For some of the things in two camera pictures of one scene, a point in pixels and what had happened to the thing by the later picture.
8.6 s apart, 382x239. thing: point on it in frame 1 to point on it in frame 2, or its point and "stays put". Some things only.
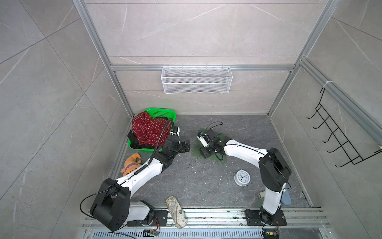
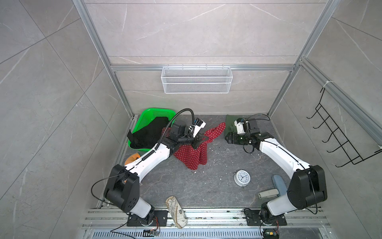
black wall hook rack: x=352 y=154 stays put
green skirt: x=196 y=151 to x=230 y=125
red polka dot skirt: x=148 y=129 to x=192 y=157
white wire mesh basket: x=196 y=80 stays put
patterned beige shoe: x=176 y=212 stays put
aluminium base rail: x=307 y=224 stays put
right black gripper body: x=207 y=151 to x=241 y=139
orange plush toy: x=131 y=163 stays put
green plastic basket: x=157 y=112 stays put
